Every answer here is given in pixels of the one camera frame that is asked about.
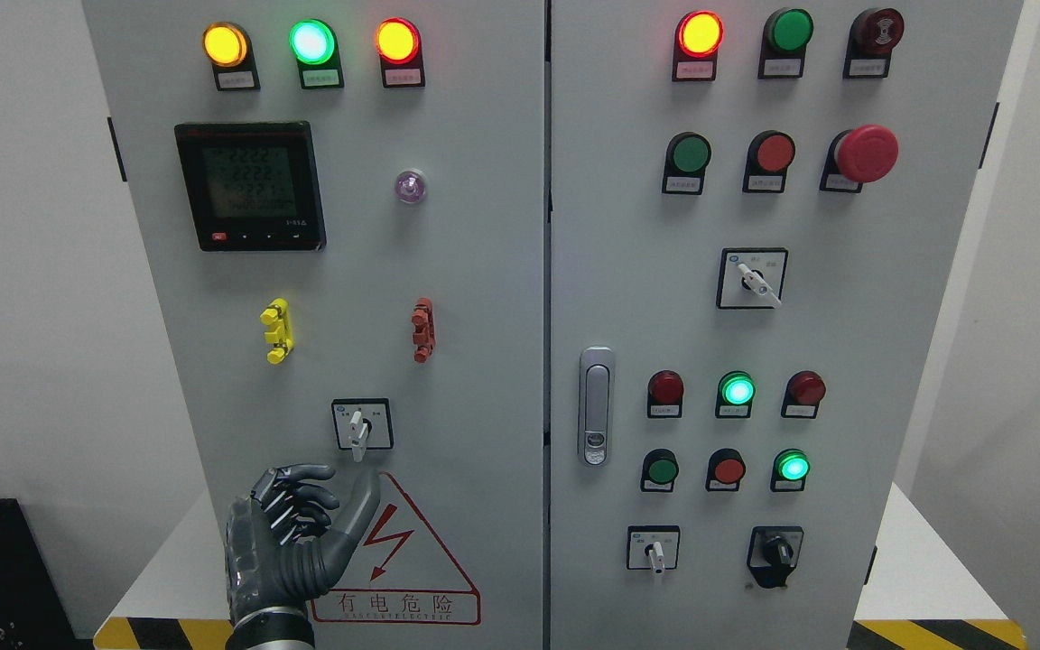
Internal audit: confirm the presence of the black rotary knob switch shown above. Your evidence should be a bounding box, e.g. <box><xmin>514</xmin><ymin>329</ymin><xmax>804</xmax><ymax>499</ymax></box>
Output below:
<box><xmin>747</xmin><ymin>525</ymin><xmax>804</xmax><ymax>590</ymax></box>

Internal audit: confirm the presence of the green lit button lower right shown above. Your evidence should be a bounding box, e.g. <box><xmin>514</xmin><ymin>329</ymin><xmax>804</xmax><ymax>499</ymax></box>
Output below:
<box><xmin>769</xmin><ymin>448</ymin><xmax>812</xmax><ymax>493</ymax></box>

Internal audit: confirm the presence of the yellow terminal connector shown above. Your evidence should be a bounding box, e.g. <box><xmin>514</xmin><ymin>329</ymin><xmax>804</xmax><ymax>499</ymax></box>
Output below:
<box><xmin>259</xmin><ymin>297</ymin><xmax>294</xmax><ymax>365</ymax></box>

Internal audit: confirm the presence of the clear white indicator lamp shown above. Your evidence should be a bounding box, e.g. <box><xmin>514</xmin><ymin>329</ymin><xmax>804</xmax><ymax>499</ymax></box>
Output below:
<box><xmin>394</xmin><ymin>168</ymin><xmax>428</xmax><ymax>205</ymax></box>

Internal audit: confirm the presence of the green push button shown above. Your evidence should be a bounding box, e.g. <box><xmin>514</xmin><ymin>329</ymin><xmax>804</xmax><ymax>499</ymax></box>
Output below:
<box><xmin>757</xmin><ymin>7</ymin><xmax>814</xmax><ymax>79</ymax></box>
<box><xmin>640</xmin><ymin>448</ymin><xmax>680</xmax><ymax>491</ymax></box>

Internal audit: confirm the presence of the green push button second row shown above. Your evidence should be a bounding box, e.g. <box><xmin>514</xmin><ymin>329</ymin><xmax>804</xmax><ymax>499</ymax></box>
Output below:
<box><xmin>661</xmin><ymin>131</ymin><xmax>711</xmax><ymax>196</ymax></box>

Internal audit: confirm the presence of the white rotary switch upper right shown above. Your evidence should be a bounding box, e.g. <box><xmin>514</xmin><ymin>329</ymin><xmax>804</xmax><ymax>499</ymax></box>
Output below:
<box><xmin>717</xmin><ymin>248</ymin><xmax>789</xmax><ymax>310</ymax></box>

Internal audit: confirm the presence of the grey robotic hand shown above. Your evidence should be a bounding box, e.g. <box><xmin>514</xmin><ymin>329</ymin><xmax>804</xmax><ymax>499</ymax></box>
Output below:
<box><xmin>226</xmin><ymin>464</ymin><xmax>381</xmax><ymax>626</ymax></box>

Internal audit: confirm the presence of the white rotary switch bottom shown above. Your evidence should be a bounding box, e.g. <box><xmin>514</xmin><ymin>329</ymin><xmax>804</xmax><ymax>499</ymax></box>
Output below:
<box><xmin>625</xmin><ymin>525</ymin><xmax>681</xmax><ymax>573</ymax></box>

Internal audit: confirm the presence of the grey cabinet door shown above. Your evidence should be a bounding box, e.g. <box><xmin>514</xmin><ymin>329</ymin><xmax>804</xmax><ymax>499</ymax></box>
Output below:
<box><xmin>83</xmin><ymin>1</ymin><xmax>545</xmax><ymax>649</ymax></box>
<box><xmin>549</xmin><ymin>1</ymin><xmax>1023</xmax><ymax>649</ymax></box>

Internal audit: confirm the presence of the red emergency stop mushroom button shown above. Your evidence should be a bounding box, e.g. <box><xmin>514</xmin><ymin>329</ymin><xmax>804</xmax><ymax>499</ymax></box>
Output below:
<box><xmin>820</xmin><ymin>124</ymin><xmax>899</xmax><ymax>194</ymax></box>

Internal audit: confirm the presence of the dark red indicator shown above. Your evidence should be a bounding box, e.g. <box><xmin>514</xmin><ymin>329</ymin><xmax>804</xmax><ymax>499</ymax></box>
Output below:
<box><xmin>646</xmin><ymin>369</ymin><xmax>684</xmax><ymax>419</ymax></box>
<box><xmin>781</xmin><ymin>370</ymin><xmax>827</xmax><ymax>419</ymax></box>

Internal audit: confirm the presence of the red terminal connector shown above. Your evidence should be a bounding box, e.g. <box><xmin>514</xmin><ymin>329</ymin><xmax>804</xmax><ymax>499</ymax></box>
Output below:
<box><xmin>410</xmin><ymin>297</ymin><xmax>436</xmax><ymax>365</ymax></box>

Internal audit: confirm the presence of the red lit indicator right door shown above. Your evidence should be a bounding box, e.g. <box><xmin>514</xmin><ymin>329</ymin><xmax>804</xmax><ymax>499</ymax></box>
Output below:
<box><xmin>672</xmin><ymin>11</ymin><xmax>725</xmax><ymax>82</ymax></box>

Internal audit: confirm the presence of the dark red indicator right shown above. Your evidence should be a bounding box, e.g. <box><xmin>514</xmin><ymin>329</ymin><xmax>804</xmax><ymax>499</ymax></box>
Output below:
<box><xmin>781</xmin><ymin>370</ymin><xmax>827</xmax><ymax>419</ymax></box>

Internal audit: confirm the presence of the green lit indicator middle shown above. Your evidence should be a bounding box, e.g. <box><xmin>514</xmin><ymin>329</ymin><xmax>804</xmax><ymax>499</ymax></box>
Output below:
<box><xmin>716</xmin><ymin>370</ymin><xmax>756</xmax><ymax>419</ymax></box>

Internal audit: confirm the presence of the white platform with hazard stripes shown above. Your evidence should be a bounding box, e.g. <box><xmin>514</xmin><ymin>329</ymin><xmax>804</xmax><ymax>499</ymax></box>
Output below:
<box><xmin>92</xmin><ymin>487</ymin><xmax>1028</xmax><ymax>649</ymax></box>

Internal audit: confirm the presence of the green push button top right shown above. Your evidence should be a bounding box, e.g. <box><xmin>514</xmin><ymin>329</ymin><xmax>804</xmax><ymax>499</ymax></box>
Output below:
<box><xmin>757</xmin><ymin>7</ymin><xmax>814</xmax><ymax>79</ymax></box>

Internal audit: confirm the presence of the green push button lower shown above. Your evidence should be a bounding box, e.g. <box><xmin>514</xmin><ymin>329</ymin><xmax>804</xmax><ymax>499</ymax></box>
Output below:
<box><xmin>640</xmin><ymin>448</ymin><xmax>680</xmax><ymax>491</ymax></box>

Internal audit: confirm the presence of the yellow indicator light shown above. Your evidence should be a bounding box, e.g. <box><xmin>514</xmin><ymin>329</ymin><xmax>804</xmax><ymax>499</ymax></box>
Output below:
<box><xmin>202</xmin><ymin>22</ymin><xmax>261</xmax><ymax>90</ymax></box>

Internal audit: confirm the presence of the white rotary selector switch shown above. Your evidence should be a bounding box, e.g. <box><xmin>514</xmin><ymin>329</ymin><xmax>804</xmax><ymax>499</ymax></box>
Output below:
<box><xmin>330</xmin><ymin>398</ymin><xmax>394</xmax><ymax>462</ymax></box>

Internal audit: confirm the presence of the red push button second row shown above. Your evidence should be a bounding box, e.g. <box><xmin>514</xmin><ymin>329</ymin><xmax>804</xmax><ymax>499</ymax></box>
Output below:
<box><xmin>742</xmin><ymin>129</ymin><xmax>796</xmax><ymax>194</ymax></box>

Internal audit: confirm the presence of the red electric hazard warning sticker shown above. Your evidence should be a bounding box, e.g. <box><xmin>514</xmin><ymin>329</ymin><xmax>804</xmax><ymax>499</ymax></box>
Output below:
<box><xmin>311</xmin><ymin>472</ymin><xmax>480</xmax><ymax>626</ymax></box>

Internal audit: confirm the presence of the grey right cabinet door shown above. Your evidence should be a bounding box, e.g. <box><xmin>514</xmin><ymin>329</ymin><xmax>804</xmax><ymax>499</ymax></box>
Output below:
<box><xmin>549</xmin><ymin>1</ymin><xmax>1023</xmax><ymax>649</ymax></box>

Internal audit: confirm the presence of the red indicator light top left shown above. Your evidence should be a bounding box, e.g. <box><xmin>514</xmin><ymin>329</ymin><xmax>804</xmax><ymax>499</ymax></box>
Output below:
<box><xmin>375</xmin><ymin>16</ymin><xmax>425</xmax><ymax>88</ymax></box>

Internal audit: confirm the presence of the grey left cabinet door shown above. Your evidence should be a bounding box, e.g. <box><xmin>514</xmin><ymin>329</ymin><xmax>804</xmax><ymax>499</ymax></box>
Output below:
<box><xmin>83</xmin><ymin>1</ymin><xmax>545</xmax><ymax>649</ymax></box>

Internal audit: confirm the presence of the silver cabinet door handle lock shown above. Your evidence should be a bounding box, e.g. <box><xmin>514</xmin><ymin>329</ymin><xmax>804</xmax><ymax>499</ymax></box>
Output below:
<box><xmin>578</xmin><ymin>347</ymin><xmax>615</xmax><ymax>468</ymax></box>

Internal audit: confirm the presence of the red push button lower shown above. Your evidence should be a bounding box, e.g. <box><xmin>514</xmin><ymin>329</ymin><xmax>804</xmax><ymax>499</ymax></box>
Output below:
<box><xmin>705</xmin><ymin>448</ymin><xmax>747</xmax><ymax>491</ymax></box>

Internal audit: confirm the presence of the dark red buzzer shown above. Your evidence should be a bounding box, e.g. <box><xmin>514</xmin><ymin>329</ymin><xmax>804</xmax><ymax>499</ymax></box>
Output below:
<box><xmin>842</xmin><ymin>7</ymin><xmax>905</xmax><ymax>79</ymax></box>

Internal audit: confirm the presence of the green indicator light top left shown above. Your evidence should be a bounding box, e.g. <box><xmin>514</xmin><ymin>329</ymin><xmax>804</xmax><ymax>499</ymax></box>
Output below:
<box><xmin>288</xmin><ymin>18</ymin><xmax>344</xmax><ymax>89</ymax></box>

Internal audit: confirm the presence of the black digital power meter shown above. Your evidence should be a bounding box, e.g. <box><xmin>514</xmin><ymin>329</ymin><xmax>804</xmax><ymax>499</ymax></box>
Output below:
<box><xmin>174</xmin><ymin>122</ymin><xmax>329</xmax><ymax>252</ymax></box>

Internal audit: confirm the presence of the dark red indicator left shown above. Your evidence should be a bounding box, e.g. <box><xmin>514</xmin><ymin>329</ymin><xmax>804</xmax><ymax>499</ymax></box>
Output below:
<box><xmin>646</xmin><ymin>369</ymin><xmax>684</xmax><ymax>419</ymax></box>

